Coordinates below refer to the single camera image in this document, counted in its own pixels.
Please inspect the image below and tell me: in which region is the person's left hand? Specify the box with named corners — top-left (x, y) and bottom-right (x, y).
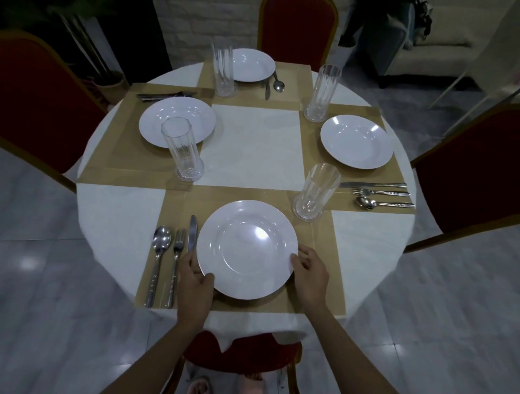
top-left (177, 251), bottom-right (215, 324)

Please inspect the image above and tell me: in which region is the person's right hand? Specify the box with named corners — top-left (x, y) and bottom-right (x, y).
top-left (290, 246), bottom-right (331, 313)

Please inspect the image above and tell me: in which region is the white dinner plate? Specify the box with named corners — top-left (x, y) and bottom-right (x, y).
top-left (139, 97), bottom-right (217, 149)
top-left (320, 115), bottom-right (394, 170)
top-left (197, 200), bottom-right (300, 300)
top-left (225, 49), bottom-right (276, 83)

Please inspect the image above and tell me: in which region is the person's right forearm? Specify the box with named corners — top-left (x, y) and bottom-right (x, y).
top-left (301, 307), bottom-right (401, 394)

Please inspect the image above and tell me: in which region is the person's left forearm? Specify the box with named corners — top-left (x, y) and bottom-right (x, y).
top-left (99, 319), bottom-right (208, 394)

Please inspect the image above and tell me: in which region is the tan placemat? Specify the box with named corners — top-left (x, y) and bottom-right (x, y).
top-left (197, 61), bottom-right (314, 111)
top-left (77, 83), bottom-right (217, 192)
top-left (135, 188), bottom-right (347, 317)
top-left (300, 103), bottom-right (417, 214)

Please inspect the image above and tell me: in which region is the silver fork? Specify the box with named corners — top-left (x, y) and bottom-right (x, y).
top-left (166, 229), bottom-right (187, 309)
top-left (351, 188), bottom-right (411, 197)

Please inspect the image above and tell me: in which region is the clear ribbed drinking glass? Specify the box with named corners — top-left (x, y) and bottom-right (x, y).
top-left (211, 37), bottom-right (238, 98)
top-left (293, 163), bottom-right (341, 222)
top-left (161, 117), bottom-right (204, 182)
top-left (304, 64), bottom-right (343, 123)

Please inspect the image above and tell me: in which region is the red banquet chair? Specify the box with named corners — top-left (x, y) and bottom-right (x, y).
top-left (172, 330), bottom-right (304, 394)
top-left (403, 103), bottom-right (520, 255)
top-left (257, 0), bottom-right (339, 73)
top-left (0, 29), bottom-right (109, 194)

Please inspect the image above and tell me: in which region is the pink slipper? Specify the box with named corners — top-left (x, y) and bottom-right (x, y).
top-left (185, 375), bottom-right (212, 394)

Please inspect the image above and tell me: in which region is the white tablecloth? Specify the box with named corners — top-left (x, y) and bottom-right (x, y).
top-left (76, 61), bottom-right (420, 354)

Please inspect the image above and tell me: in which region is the woven plant basket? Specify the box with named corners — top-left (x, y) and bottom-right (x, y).
top-left (92, 71), bottom-right (127, 105)

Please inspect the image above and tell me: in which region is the beige sofa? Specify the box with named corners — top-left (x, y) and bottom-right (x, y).
top-left (384, 0), bottom-right (510, 78)

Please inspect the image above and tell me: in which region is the dark bag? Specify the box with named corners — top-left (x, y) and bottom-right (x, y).
top-left (412, 0), bottom-right (434, 42)

